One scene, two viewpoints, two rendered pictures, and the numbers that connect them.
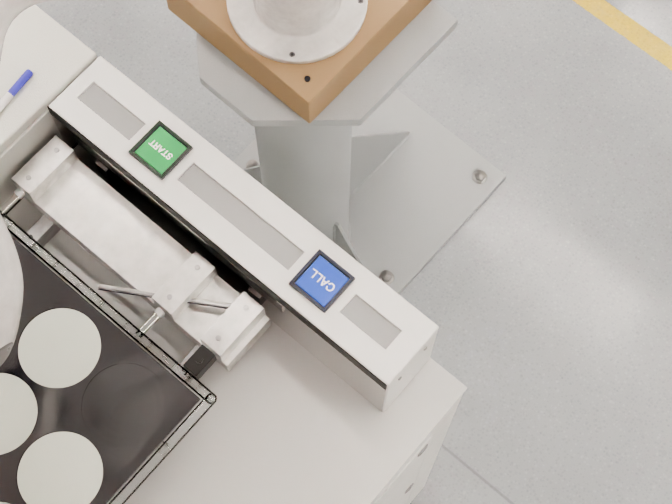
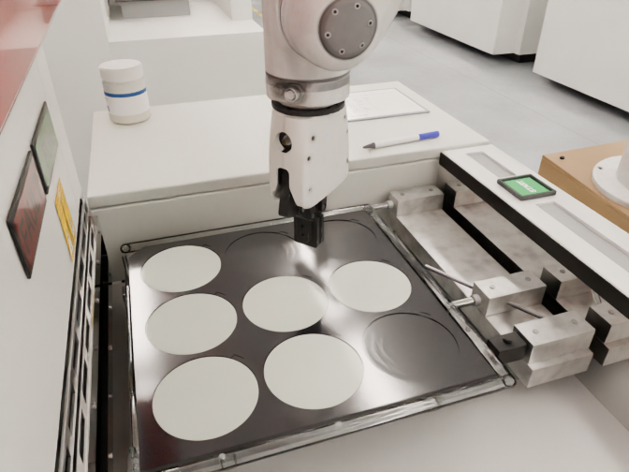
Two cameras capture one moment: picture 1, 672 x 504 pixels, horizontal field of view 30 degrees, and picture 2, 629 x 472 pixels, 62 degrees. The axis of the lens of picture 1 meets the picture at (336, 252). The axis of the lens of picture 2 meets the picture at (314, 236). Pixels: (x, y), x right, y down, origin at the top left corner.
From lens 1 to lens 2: 1.07 m
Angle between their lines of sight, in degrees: 41
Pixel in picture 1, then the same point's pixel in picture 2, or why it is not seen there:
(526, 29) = not seen: outside the picture
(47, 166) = (419, 194)
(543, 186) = not seen: outside the picture
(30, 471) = (285, 353)
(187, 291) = (512, 289)
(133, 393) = (423, 341)
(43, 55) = (450, 133)
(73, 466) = (330, 368)
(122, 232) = (460, 251)
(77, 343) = (387, 287)
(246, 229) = (598, 249)
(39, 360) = (347, 285)
